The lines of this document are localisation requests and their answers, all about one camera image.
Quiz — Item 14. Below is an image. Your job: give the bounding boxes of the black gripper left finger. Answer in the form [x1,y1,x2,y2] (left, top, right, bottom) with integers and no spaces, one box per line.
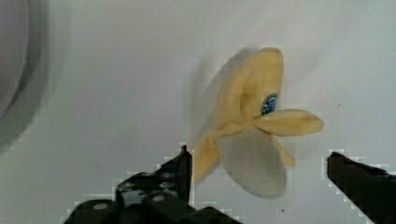
[64,146,242,224]

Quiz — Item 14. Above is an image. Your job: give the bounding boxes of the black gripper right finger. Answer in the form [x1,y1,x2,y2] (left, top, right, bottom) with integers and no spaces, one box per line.
[327,152,396,224]

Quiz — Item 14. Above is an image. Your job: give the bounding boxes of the yellow plush peeled banana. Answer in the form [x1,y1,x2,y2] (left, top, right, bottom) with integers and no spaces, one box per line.
[192,48,324,199]

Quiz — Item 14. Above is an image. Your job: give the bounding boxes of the round purple plate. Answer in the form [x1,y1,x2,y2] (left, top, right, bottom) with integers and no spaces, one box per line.
[1,0,48,153]

